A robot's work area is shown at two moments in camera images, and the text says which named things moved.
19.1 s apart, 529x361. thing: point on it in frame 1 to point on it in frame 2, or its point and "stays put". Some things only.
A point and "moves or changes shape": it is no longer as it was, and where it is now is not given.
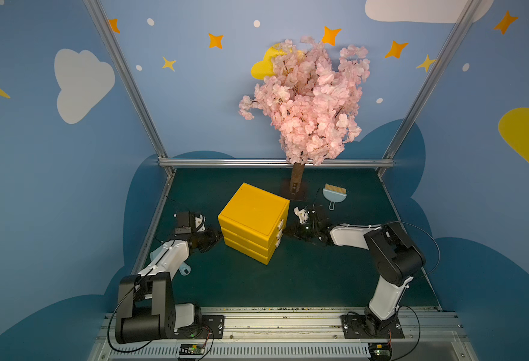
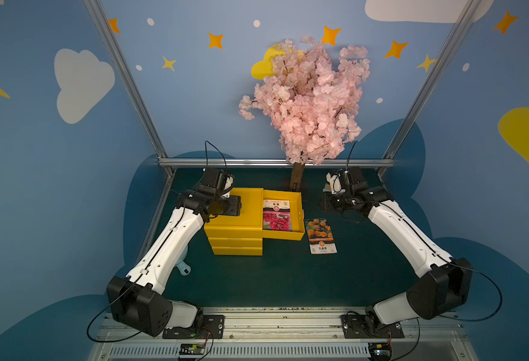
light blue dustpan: (185, 269) stays put
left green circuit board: (191, 349) stays put
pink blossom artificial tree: (311, 101) stays put
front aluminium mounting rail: (429, 335) stays put
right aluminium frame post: (445, 51) stays put
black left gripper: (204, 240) to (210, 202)
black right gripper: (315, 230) to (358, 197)
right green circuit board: (380, 351) stays put
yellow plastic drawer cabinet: (252, 222) moves or changes shape
